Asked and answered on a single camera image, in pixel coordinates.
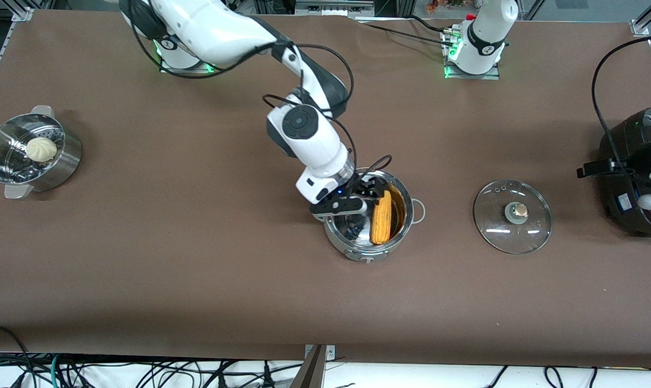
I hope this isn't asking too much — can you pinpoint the yellow corn cob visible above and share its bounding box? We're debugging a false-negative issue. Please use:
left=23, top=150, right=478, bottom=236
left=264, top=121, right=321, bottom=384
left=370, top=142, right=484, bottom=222
left=370, top=190, right=394, bottom=245

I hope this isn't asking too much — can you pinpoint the glass pot lid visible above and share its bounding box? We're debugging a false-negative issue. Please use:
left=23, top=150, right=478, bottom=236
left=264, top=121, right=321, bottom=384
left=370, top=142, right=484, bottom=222
left=473, top=179, right=552, bottom=255

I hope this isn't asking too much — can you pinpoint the stainless steel cooking pot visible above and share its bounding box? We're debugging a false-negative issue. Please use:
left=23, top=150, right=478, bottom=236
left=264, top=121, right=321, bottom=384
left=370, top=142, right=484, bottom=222
left=323, top=169, right=427, bottom=264

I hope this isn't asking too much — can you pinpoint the stainless steel steamer pot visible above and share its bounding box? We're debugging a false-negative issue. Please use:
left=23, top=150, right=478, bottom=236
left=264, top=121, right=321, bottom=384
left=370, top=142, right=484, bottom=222
left=0, top=105, right=84, bottom=200

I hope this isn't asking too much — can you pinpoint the black rice cooker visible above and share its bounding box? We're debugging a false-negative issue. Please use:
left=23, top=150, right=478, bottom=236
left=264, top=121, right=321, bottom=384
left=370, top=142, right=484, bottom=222
left=598, top=106, right=651, bottom=238

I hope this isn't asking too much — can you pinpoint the brown table cover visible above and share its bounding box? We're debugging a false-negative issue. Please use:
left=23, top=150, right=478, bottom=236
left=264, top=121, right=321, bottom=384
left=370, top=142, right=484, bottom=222
left=0, top=11, right=651, bottom=368

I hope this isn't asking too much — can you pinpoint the aluminium corner profile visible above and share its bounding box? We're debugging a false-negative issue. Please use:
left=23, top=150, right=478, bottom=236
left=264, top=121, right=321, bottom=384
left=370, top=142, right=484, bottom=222
left=630, top=0, right=651, bottom=36

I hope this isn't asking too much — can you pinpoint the brown wedge-shaped bar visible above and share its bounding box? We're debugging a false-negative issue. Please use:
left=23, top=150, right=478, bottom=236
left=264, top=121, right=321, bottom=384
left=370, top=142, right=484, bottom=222
left=289, top=345, right=326, bottom=388

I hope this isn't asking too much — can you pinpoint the white steamed bun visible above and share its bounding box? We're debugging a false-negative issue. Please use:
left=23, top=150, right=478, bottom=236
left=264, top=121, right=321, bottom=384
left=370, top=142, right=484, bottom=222
left=25, top=137, right=58, bottom=163

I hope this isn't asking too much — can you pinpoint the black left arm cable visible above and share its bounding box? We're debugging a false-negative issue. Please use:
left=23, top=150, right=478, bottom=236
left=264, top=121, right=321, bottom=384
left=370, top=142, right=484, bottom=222
left=591, top=33, right=651, bottom=176

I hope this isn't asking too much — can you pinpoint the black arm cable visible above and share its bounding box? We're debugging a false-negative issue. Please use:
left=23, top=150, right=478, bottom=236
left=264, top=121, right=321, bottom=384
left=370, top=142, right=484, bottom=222
left=129, top=8, right=394, bottom=184
left=591, top=33, right=651, bottom=176

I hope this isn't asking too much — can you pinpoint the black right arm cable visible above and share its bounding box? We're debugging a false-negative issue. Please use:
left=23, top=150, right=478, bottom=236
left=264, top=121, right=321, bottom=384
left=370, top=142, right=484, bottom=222
left=129, top=8, right=394, bottom=184

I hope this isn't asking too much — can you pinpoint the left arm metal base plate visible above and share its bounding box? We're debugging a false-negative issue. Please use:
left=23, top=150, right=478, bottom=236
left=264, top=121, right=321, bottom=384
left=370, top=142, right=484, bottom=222
left=443, top=30, right=501, bottom=80

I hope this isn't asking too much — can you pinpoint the small metal table bracket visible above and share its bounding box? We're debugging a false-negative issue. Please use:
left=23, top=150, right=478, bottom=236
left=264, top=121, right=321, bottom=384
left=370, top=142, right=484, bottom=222
left=304, top=344, right=336, bottom=361

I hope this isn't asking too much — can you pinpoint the aluminium frame beam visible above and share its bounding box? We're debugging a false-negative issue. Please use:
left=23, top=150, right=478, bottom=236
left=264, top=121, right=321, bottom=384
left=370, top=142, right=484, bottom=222
left=295, top=0, right=376, bottom=17

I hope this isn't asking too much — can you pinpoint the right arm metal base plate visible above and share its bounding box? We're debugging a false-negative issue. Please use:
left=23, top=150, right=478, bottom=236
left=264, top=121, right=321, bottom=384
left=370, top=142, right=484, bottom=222
left=160, top=27, right=218, bottom=73

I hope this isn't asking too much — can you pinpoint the black looped floor cable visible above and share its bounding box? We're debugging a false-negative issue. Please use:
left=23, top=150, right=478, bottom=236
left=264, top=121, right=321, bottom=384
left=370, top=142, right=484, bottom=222
left=0, top=323, right=32, bottom=388

